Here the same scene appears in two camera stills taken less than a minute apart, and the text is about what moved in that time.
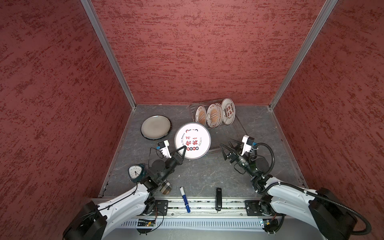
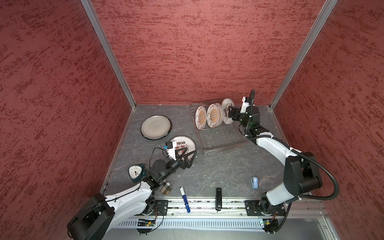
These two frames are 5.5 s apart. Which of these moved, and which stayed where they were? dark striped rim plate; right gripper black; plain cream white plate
Moved: right gripper black
Stayed: plain cream white plate; dark striped rim plate
